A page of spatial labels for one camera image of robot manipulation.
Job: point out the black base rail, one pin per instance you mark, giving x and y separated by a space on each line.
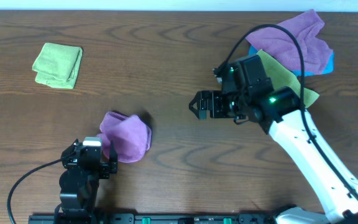
128 218

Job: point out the folded light green cloth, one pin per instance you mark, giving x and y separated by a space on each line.
57 66

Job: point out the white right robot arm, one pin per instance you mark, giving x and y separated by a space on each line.
247 94

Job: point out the purple crumpled cloth on pile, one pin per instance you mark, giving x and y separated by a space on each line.
305 28

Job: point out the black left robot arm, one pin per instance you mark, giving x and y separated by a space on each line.
79 184

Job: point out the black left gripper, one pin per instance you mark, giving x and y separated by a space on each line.
105 168

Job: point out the blue cloth under pile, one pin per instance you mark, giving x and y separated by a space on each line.
328 69

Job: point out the purple cloth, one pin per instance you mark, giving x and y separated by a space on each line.
130 136
305 28

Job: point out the olive green flat cloth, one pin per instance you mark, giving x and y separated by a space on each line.
280 76

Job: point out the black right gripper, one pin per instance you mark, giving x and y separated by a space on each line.
214 98

